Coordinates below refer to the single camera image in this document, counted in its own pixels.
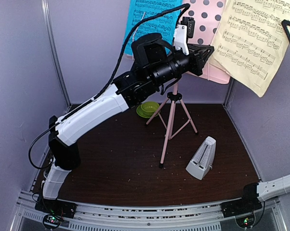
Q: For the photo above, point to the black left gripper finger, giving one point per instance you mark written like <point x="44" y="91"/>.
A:
<point x="204" y="54"/>
<point x="200" y="48"/>

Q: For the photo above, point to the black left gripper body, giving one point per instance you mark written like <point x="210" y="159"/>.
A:
<point x="194" y="67"/>

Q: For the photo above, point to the pink music stand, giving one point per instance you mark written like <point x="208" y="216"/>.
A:
<point x="207" y="15"/>

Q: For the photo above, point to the yellow sheet music page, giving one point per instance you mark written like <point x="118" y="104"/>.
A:
<point x="250" y="42"/>

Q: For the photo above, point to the blue sheet music page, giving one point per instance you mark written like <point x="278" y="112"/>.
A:
<point x="141" y="9"/>

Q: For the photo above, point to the white metronome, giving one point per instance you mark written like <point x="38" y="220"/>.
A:
<point x="202" y="161"/>

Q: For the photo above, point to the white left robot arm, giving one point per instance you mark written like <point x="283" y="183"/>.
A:
<point x="157" y="66"/>

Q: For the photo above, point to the green bowl with saucer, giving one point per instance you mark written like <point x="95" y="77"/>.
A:
<point x="147" y="109"/>

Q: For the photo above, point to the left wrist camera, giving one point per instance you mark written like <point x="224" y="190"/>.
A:
<point x="184" y="31"/>

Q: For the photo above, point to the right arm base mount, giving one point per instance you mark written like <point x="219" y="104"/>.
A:
<point x="247" y="213"/>

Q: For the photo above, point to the aluminium front rail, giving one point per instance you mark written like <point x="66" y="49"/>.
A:
<point x="93" y="217"/>

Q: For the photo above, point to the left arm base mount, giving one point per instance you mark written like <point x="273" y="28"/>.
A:
<point x="56" y="212"/>

